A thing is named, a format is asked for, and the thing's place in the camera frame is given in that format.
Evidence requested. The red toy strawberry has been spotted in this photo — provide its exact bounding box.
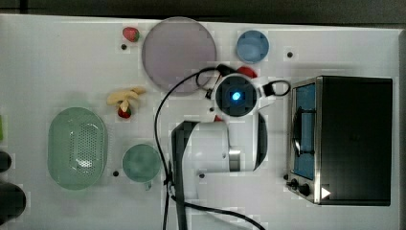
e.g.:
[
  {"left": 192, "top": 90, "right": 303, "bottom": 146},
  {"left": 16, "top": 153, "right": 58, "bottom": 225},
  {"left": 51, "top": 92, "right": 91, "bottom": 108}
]
[{"left": 123, "top": 27, "right": 140, "bottom": 42}]

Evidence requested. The red ketchup bottle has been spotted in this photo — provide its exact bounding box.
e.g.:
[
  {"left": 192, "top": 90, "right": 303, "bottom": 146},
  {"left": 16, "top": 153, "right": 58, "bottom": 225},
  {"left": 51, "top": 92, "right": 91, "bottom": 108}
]
[{"left": 237, "top": 66, "right": 258, "bottom": 79}]

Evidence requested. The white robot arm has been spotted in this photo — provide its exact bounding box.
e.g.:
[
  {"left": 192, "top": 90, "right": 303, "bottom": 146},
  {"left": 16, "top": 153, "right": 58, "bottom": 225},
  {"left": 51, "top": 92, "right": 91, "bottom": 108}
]
[{"left": 170, "top": 73, "right": 268, "bottom": 230}]

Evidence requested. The peeled toy banana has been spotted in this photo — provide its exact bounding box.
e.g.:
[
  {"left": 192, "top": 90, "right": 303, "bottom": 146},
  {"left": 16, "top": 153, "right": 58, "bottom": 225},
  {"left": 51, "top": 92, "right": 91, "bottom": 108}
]
[{"left": 106, "top": 86, "right": 147, "bottom": 112}]

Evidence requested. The green mug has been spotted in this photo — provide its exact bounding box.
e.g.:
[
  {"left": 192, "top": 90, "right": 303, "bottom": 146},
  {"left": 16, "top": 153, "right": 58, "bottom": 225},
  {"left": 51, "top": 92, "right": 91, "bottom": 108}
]
[{"left": 122, "top": 144, "right": 161, "bottom": 191}]

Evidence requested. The black toaster oven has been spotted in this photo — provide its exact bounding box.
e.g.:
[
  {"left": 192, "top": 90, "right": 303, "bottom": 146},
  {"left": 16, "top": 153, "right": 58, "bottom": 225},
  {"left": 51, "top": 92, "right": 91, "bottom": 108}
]
[{"left": 284, "top": 76, "right": 394, "bottom": 206}]

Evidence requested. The small black round object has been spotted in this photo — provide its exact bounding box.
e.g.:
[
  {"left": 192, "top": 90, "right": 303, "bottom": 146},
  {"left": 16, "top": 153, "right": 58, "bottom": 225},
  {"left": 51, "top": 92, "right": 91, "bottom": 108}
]
[{"left": 0, "top": 151, "right": 11, "bottom": 173}]

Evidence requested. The strawberry under banana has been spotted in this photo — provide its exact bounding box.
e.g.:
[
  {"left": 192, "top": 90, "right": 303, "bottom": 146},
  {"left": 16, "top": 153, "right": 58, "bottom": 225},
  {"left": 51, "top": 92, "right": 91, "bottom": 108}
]
[{"left": 118, "top": 108, "right": 131, "bottom": 119}]

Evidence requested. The black cylinder cup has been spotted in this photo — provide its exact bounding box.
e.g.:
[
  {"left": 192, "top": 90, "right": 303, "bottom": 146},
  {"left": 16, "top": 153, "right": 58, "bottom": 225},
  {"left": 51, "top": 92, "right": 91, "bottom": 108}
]
[{"left": 0, "top": 183, "right": 27, "bottom": 224}]

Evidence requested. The green oval strainer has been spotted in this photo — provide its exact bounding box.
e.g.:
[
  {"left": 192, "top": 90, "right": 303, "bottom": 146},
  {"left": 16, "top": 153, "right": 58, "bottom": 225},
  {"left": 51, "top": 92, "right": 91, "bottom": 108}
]
[{"left": 47, "top": 107, "right": 107, "bottom": 191}]

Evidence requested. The blue bowl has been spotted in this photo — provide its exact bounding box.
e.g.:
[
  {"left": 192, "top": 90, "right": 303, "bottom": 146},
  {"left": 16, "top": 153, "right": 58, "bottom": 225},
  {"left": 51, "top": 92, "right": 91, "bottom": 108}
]
[{"left": 237, "top": 30, "right": 270, "bottom": 63}]

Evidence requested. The green object at edge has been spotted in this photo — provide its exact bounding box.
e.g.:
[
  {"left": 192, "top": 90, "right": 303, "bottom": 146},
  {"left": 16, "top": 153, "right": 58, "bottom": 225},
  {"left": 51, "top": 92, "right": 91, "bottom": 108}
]
[{"left": 0, "top": 115, "right": 4, "bottom": 141}]

